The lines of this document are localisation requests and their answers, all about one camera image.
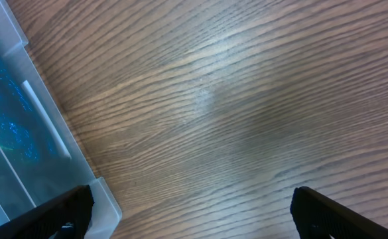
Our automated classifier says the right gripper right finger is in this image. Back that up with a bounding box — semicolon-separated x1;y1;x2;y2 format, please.
290;187;388;239

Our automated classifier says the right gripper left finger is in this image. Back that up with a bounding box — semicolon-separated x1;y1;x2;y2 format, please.
0;185;94;239

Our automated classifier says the blue sequin garment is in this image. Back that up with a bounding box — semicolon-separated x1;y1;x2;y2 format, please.
0;56;60;164

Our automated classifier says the clear plastic container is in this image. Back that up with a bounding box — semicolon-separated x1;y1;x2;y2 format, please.
0;1;122;239

